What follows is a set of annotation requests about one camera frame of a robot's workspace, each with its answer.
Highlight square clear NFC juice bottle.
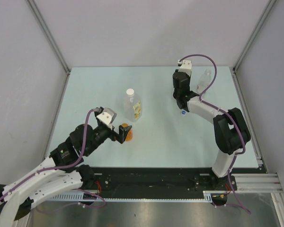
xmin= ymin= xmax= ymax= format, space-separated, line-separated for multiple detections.
xmin=123 ymin=88 xmax=142 ymax=122

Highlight clear red-label water bottle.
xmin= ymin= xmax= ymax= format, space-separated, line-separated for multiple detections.
xmin=197 ymin=69 xmax=212 ymax=94

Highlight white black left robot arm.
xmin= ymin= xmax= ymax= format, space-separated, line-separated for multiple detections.
xmin=0 ymin=120 xmax=132 ymax=227

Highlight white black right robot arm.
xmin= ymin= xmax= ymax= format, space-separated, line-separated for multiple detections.
xmin=172 ymin=70 xmax=251 ymax=190

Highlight small orange juice bottle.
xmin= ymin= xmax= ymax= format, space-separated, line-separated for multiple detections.
xmin=121 ymin=123 xmax=133 ymax=141

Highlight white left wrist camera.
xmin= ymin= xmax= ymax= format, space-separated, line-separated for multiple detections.
xmin=96 ymin=108 xmax=117 ymax=130

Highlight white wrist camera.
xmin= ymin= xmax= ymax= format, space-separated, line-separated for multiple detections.
xmin=178 ymin=60 xmax=192 ymax=76
xmin=96 ymin=108 xmax=117 ymax=130

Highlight white slotted cable duct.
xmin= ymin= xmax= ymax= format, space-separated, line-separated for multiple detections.
xmin=34 ymin=190 xmax=228 ymax=203

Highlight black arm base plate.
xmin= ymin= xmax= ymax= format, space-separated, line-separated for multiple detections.
xmin=92 ymin=167 xmax=237 ymax=191

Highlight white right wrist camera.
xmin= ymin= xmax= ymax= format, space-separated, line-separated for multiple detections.
xmin=178 ymin=60 xmax=192 ymax=76

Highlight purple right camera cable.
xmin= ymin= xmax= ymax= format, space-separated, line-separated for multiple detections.
xmin=179 ymin=54 xmax=251 ymax=215

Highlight aluminium frame rails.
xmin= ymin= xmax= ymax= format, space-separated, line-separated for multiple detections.
xmin=230 ymin=67 xmax=284 ymax=227

